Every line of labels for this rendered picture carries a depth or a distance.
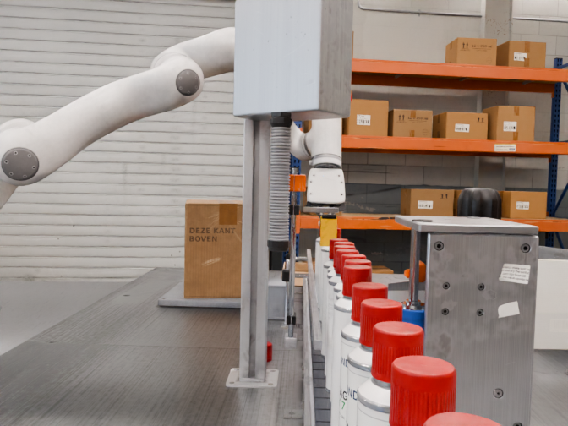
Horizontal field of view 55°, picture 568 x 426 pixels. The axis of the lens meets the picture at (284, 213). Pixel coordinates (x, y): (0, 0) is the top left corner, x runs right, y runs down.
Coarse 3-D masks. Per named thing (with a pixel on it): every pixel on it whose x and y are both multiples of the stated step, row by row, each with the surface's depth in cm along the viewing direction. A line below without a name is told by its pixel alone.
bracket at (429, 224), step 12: (396, 216) 62; (408, 216) 61; (420, 216) 62; (432, 216) 62; (444, 216) 63; (468, 216) 62; (420, 228) 50; (432, 228) 50; (444, 228) 50; (456, 228) 50; (468, 228) 50; (480, 228) 50; (492, 228) 50; (504, 228) 50; (516, 228) 50; (528, 228) 50
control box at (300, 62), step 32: (256, 0) 85; (288, 0) 82; (320, 0) 78; (352, 0) 85; (256, 32) 86; (288, 32) 82; (320, 32) 79; (256, 64) 86; (288, 64) 82; (320, 64) 79; (256, 96) 86; (288, 96) 82; (320, 96) 79
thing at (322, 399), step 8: (312, 336) 107; (312, 344) 101; (312, 352) 96; (320, 352) 96; (312, 360) 92; (320, 360) 92; (320, 368) 88; (320, 376) 85; (320, 384) 81; (320, 392) 78; (320, 400) 75; (328, 400) 75; (320, 408) 72; (328, 408) 72; (320, 416) 70; (328, 416) 70; (320, 424) 68; (328, 424) 68
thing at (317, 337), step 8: (312, 264) 148; (312, 272) 134; (312, 280) 123; (312, 288) 113; (312, 296) 105; (312, 304) 98; (312, 312) 92; (312, 320) 87; (312, 328) 85; (320, 328) 82; (320, 336) 77; (320, 344) 76
